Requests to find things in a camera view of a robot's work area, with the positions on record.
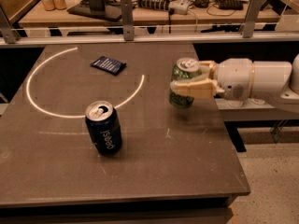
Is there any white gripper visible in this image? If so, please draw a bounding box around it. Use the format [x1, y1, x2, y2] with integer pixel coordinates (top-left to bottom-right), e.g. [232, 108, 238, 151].
[170, 58, 252, 100]

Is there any green soda can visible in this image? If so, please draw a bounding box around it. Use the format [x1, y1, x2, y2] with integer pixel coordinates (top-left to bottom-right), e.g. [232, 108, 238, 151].
[169, 57, 202, 109]

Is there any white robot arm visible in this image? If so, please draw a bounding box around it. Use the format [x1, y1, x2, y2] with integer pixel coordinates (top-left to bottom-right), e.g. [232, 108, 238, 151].
[170, 57, 299, 113]

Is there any blue RXBAR blueberry bar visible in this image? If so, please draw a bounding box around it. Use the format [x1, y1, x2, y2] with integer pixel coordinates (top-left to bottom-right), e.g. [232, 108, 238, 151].
[91, 56, 126, 76]

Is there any blue Pepsi can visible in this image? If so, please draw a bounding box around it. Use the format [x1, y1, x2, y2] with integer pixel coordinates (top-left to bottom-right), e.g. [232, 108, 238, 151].
[85, 101, 122, 156]

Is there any black device on desk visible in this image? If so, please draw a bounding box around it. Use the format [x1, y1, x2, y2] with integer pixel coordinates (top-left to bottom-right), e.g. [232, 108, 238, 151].
[219, 0, 243, 10]

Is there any white power adapter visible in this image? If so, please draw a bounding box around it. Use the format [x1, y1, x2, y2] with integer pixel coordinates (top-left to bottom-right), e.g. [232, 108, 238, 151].
[169, 0, 192, 15]

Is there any wooden desk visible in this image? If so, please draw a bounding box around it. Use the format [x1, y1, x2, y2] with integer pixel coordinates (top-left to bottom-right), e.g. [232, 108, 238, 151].
[18, 0, 281, 37]

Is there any black power strip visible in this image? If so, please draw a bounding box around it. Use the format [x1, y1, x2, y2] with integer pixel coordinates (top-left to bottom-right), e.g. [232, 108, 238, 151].
[137, 0, 169, 11]

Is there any black monitor stand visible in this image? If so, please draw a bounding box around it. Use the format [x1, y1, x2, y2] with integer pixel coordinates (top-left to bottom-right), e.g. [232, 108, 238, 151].
[67, 0, 121, 21]

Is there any metal rail with posts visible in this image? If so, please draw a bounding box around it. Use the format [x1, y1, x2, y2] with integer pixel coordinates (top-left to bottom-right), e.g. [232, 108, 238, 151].
[1, 0, 299, 46]

